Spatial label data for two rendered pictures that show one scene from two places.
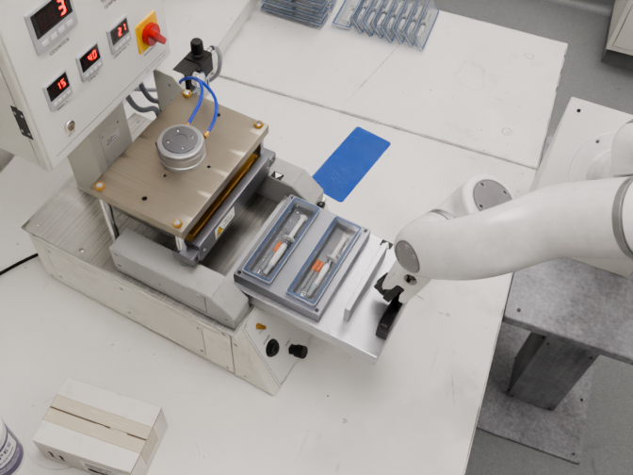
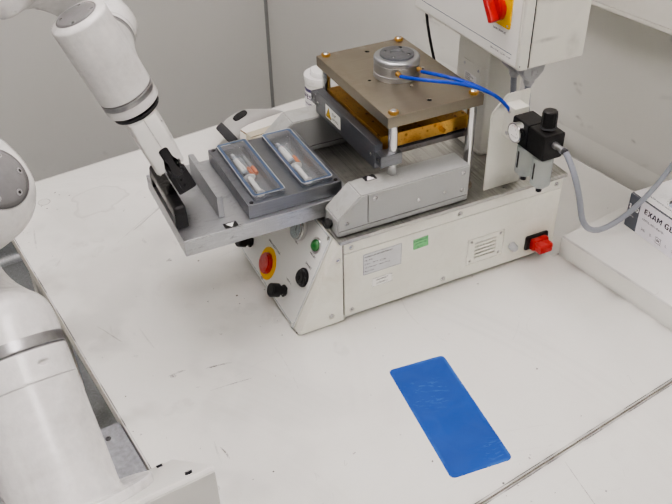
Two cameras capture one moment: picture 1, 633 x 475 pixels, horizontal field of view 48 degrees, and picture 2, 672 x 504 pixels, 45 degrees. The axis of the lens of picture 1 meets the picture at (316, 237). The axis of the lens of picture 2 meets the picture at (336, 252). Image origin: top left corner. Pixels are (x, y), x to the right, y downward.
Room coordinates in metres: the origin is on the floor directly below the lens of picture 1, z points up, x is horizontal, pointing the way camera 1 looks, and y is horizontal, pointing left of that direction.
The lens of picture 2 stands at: (1.55, -0.81, 1.71)
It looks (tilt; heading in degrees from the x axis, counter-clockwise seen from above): 37 degrees down; 131
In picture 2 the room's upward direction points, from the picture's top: 1 degrees counter-clockwise
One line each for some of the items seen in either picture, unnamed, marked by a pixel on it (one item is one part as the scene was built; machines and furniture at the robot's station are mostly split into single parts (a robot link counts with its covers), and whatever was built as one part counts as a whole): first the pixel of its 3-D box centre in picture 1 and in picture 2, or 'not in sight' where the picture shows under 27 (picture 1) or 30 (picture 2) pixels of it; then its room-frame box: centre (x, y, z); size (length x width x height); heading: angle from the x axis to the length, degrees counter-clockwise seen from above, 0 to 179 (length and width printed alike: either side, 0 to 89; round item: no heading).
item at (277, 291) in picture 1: (303, 254); (273, 170); (0.69, 0.02, 0.98); 0.20 x 0.17 x 0.03; 156
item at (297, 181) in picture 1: (264, 173); (394, 195); (0.89, 0.11, 0.96); 0.26 x 0.05 x 0.07; 66
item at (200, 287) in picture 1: (179, 278); (327, 123); (0.64, 0.23, 0.96); 0.25 x 0.05 x 0.07; 66
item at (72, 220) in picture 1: (178, 212); (409, 161); (0.81, 0.27, 0.93); 0.46 x 0.35 x 0.01; 66
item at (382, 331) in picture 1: (400, 298); (167, 194); (0.62, -0.15, 0.99); 0.15 x 0.02 x 0.04; 156
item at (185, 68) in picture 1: (195, 78); (531, 145); (1.05, 0.26, 1.05); 0.15 x 0.05 x 0.15; 156
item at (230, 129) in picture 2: not in sight; (258, 122); (0.29, 0.38, 0.79); 0.20 x 0.08 x 0.08; 74
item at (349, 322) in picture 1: (327, 270); (247, 183); (0.68, -0.02, 0.97); 0.30 x 0.22 x 0.08; 66
